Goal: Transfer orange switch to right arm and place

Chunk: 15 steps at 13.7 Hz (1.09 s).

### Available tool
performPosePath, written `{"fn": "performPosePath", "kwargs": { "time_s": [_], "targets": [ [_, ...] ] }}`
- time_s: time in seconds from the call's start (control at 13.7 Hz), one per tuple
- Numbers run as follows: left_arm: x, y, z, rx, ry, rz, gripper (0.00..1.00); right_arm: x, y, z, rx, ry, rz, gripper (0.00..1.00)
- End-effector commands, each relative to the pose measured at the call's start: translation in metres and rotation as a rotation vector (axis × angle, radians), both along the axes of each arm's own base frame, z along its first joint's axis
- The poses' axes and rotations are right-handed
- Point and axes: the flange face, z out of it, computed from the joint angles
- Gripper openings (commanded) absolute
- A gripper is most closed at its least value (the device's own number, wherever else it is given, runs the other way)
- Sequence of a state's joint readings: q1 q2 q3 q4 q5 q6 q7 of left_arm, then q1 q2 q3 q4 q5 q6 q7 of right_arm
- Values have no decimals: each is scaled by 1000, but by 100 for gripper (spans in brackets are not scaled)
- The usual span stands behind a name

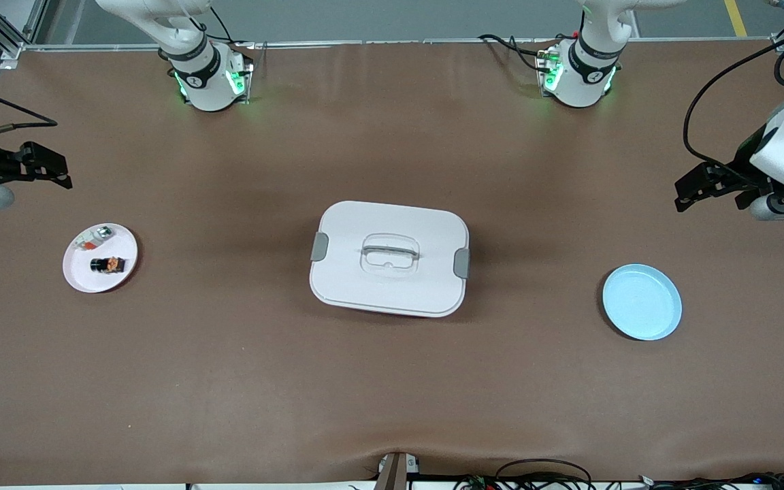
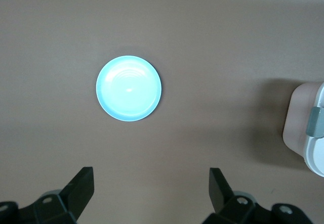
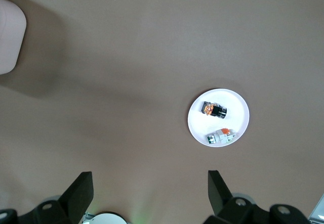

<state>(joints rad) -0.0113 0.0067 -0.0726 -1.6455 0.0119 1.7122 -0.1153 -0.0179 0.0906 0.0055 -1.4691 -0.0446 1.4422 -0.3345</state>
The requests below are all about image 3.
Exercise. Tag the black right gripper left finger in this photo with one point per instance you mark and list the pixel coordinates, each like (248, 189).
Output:
(76, 198)

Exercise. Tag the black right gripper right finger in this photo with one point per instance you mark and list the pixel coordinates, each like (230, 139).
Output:
(220, 198)

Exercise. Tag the black orange switch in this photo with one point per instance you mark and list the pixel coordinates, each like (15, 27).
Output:
(215, 110)

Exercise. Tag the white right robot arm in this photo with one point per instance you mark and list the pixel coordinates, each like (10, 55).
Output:
(110, 219)

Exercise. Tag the small white orange object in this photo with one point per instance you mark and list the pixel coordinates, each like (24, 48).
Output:
(220, 137)

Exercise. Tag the pale pink round plate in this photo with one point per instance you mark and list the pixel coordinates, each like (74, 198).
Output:
(235, 112)

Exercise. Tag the brown table mat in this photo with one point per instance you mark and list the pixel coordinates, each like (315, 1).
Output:
(126, 57)

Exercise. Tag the pink box with white lid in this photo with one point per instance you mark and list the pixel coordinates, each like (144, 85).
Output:
(10, 37)

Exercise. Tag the aluminium corner frame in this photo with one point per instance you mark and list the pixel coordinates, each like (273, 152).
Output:
(317, 214)

